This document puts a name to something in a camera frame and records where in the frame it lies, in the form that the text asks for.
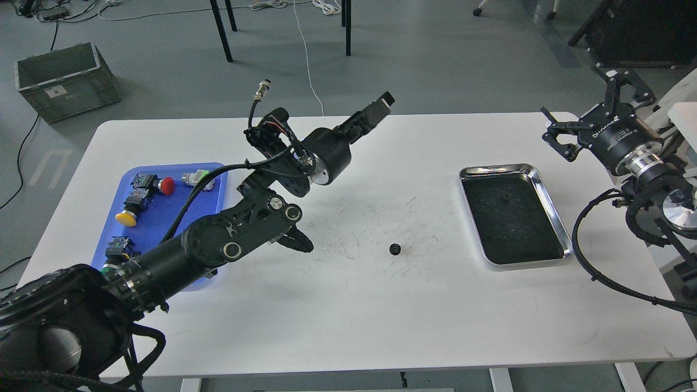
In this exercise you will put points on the green push button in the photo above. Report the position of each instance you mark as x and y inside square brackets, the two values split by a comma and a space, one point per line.
[119, 250]

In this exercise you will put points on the black table leg pair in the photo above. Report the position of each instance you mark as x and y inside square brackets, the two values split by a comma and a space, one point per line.
[346, 23]

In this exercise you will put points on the grey connector with green cap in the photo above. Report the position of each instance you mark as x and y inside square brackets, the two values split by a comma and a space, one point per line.
[191, 179]

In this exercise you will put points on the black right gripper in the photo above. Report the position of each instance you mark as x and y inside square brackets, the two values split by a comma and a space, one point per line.
[611, 139]

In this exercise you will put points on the black equipment case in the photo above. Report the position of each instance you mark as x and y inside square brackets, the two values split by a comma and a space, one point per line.
[640, 32]

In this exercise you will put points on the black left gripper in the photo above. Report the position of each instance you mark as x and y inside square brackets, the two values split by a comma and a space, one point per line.
[332, 151]

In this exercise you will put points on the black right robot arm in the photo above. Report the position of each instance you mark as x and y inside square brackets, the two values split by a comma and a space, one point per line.
[659, 200]

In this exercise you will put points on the silver metal tray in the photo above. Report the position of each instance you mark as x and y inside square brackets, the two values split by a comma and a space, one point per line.
[528, 231]

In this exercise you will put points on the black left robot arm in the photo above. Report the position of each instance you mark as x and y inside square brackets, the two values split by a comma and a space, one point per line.
[79, 326]

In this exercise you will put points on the grey plastic crate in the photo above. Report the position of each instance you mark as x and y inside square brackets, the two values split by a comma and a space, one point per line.
[63, 83]

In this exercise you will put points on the yellow push button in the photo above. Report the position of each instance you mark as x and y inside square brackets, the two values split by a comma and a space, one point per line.
[137, 202]

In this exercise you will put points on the blue plastic tray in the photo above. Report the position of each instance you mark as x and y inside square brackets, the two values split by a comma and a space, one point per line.
[163, 210]

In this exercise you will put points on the red mushroom push button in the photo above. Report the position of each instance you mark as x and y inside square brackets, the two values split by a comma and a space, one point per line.
[154, 184]

